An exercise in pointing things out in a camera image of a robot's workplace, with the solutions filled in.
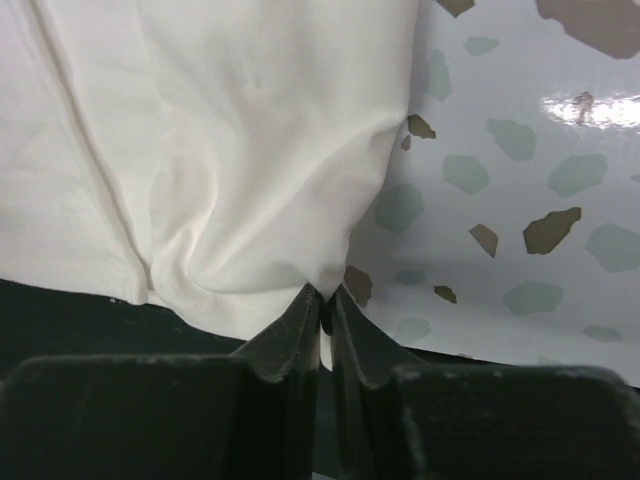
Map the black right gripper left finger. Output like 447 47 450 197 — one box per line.
1 286 321 479

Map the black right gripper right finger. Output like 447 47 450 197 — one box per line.
328 290 639 479

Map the white floral print t-shirt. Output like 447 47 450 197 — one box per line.
1 1 419 340

